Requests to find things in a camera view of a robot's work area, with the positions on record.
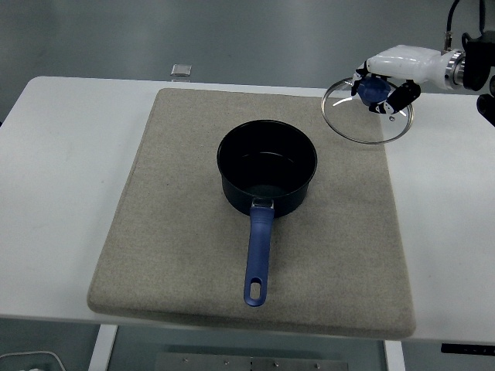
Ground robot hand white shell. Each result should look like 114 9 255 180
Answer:
350 44 452 117

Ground glass pot lid blue knob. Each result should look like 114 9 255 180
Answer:
320 73 415 145

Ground beige fabric mat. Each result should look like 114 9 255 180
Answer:
86 87 417 342

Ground black bar under table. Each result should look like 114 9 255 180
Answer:
440 342 495 355

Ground white table leg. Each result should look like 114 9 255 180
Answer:
382 339 407 371
87 324 119 371

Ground black pot with blue handle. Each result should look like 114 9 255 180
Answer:
216 119 319 308

